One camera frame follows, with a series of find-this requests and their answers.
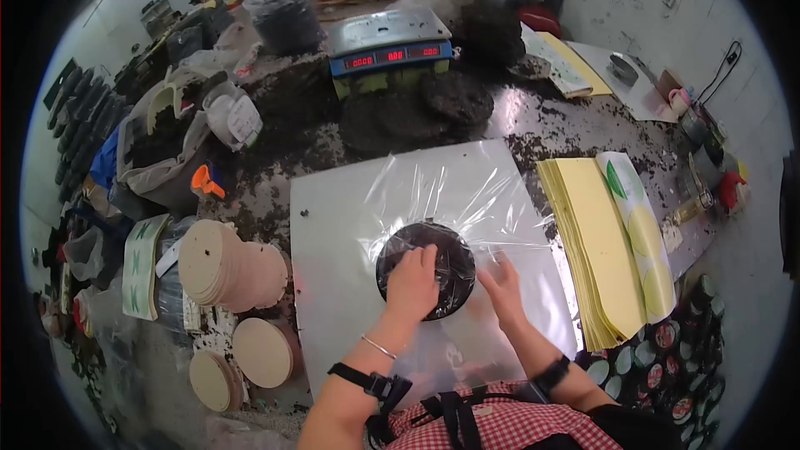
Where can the person's left hand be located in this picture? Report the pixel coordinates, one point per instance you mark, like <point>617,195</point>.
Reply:
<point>409,290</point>

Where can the person's right hand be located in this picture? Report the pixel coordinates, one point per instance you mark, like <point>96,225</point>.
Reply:
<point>505,297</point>

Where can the person's left fingers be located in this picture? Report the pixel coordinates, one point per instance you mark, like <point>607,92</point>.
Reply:
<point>420,256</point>

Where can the person's right fingers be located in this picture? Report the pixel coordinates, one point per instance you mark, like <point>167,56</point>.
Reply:
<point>507,270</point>

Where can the person's right thumb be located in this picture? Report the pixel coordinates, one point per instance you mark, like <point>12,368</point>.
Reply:
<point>486,284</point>

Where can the dark round tea cake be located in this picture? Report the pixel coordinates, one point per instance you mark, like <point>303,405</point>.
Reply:
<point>453,262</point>

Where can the clear plastic wrap sheet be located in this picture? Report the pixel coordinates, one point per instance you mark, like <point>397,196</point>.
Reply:
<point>462,194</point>

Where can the white work sheet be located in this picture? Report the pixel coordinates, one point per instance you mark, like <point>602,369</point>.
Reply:
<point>337,250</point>

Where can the stack of yellow paper sheets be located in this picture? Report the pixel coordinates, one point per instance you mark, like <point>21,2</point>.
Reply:
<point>594,244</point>

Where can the black wrist band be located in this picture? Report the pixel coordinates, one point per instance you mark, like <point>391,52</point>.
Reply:
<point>375,382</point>
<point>551,376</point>

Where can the sheet of round yellow stickers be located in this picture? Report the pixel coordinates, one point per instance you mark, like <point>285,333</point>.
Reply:
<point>647,237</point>

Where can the pile of dark tea cakes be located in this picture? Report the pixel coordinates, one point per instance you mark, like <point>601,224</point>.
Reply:
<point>425,109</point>

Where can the person's body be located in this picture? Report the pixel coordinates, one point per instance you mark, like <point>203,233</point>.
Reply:
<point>519,428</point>

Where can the round cardboard disc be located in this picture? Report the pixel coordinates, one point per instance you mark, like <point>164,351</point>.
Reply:
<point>262,351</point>

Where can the pile of wrapped tea cakes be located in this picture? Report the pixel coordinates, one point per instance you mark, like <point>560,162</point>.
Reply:
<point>669,362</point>

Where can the glass bottle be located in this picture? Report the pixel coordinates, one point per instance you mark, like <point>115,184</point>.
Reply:
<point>690,207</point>

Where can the stack of round cardboard discs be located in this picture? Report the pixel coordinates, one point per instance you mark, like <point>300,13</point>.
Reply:
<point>219,265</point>

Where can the yellow paper sheet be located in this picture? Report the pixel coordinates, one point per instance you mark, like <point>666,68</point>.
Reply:
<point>581,65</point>

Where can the digital weighing scale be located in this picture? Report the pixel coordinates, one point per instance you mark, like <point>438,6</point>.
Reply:
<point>387,40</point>

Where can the orange plastic tool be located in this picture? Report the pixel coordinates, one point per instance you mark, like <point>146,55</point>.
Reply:
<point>206,181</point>

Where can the metal bowl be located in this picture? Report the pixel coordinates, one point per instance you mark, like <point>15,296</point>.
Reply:
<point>622,69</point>

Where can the pink cup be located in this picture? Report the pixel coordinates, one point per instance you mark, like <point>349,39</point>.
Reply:
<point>679,100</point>

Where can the small stack of cardboard discs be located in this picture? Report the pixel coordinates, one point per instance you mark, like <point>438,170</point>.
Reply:
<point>212,381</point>

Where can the black tub of loose tea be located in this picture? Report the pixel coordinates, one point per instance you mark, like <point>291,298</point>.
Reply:
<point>284,19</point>

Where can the white sheet with green marks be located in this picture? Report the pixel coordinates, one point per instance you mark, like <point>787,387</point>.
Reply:
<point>142,269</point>

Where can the cloth bag of loose tea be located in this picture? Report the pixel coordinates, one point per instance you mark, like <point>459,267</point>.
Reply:
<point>159,150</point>

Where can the row of black round objects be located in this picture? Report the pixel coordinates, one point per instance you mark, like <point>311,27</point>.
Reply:
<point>81,125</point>

